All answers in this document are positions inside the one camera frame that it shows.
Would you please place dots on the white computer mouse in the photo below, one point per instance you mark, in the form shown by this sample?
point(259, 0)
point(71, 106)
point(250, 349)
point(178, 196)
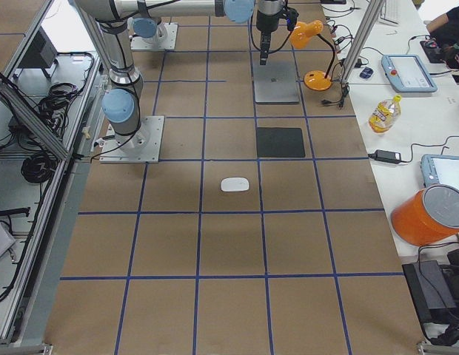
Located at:
point(234, 184)

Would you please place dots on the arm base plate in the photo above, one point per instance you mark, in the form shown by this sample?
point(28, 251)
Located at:
point(166, 37)
point(144, 147)

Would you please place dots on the blue teach pendant far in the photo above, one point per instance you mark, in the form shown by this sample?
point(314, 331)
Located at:
point(407, 74)

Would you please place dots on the white keyboard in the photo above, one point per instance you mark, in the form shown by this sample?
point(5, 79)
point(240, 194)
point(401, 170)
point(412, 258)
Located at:
point(389, 13)

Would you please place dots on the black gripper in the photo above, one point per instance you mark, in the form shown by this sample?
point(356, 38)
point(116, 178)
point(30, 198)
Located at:
point(266, 21)

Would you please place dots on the blue computer mouse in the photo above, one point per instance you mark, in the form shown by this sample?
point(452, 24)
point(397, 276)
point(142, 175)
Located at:
point(366, 73)

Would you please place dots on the blue teach pendant near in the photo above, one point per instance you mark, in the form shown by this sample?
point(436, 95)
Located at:
point(440, 169)

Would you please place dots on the blue teach pendant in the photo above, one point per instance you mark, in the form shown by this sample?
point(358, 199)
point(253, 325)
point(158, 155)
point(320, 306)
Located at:
point(440, 169)
point(407, 74)

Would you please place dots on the aluminium frame post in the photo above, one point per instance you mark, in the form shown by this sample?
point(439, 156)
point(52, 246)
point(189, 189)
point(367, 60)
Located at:
point(364, 29)

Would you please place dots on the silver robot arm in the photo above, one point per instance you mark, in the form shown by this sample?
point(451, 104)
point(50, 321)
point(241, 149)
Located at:
point(268, 11)
point(121, 105)

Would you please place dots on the black power adapter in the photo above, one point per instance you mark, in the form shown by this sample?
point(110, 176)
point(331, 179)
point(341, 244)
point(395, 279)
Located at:
point(385, 156)

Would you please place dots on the black mousepad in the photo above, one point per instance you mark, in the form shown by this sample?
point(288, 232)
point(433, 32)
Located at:
point(280, 142)

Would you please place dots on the orange bucket with grey lid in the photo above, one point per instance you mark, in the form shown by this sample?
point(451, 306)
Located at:
point(431, 215)

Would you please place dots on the yellow oil bottle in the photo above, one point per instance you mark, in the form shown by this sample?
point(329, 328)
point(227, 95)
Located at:
point(385, 114)

